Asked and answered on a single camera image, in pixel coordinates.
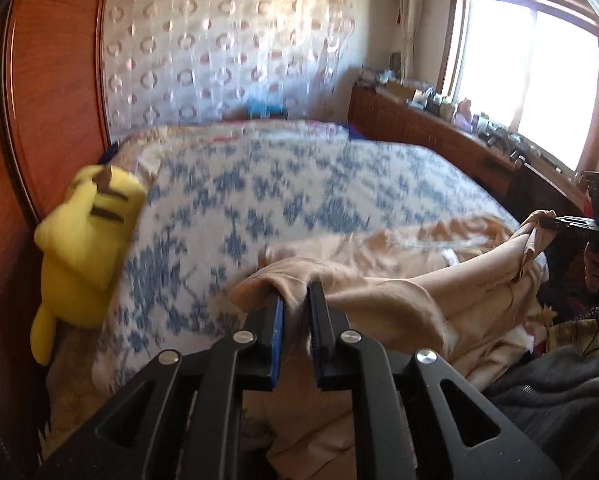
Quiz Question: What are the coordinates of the blue floral white bedsheet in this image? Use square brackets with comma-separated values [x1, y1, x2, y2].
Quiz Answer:
[91, 138, 517, 393]

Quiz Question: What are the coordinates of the yellow plush toy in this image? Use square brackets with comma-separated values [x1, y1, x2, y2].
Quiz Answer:
[30, 165, 147, 366]

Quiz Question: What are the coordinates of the window with wooden frame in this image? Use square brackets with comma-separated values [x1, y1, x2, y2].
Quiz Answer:
[438, 0, 599, 172]

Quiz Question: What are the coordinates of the cardboard box on cabinet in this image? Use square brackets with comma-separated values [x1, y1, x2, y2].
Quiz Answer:
[385, 80, 417, 102]

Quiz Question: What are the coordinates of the wooden cabinet row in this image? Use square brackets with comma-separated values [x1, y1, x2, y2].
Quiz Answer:
[347, 86, 585, 220]

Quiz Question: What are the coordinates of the pink floral quilt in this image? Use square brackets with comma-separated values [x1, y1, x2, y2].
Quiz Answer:
[111, 119, 349, 174]

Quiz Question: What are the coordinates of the circle patterned sheer curtain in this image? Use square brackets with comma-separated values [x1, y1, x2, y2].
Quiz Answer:
[102, 0, 355, 136]

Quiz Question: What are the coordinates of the dark blue blanket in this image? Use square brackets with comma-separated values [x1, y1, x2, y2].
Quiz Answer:
[345, 125, 365, 140]

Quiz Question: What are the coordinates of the beige printed t-shirt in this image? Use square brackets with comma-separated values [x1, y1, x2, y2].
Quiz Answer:
[230, 211, 554, 479]

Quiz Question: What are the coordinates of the wooden slatted headboard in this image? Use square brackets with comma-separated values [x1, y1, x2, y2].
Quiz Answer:
[0, 0, 109, 469]

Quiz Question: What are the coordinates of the blue tissue box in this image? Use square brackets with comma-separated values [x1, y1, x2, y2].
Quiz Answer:
[246, 99, 289, 120]

